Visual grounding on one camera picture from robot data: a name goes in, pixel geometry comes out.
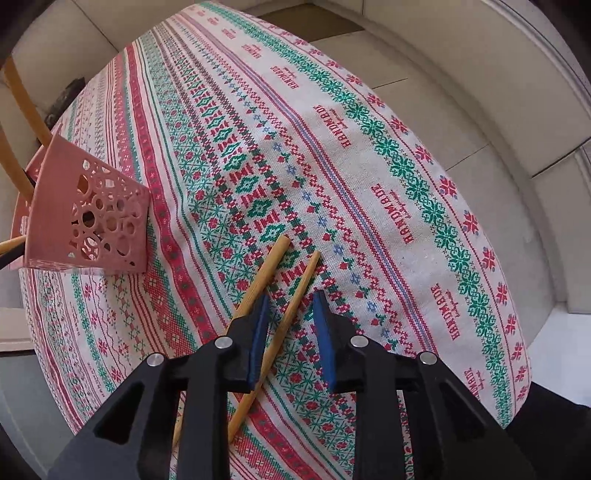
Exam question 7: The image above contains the dark cloth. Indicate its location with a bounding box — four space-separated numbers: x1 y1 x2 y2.
505 381 591 480

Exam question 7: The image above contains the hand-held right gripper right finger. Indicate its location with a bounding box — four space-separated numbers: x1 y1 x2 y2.
311 290 536 480

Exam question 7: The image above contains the black chopstick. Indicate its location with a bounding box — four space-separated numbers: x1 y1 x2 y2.
0 244 25 271

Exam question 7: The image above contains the thin bamboo chopstick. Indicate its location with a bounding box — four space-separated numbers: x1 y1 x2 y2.
228 250 322 437

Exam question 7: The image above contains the pink perforated plastic basket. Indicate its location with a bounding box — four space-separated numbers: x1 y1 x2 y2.
9 134 153 277

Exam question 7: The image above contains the patterned woven tablecloth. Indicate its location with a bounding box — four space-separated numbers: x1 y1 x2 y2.
18 0 533 480

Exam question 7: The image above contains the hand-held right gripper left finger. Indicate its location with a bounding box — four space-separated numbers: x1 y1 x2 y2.
48 293 273 480

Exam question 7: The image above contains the thick bamboo chopstick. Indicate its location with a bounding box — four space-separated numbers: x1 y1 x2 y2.
173 234 292 446

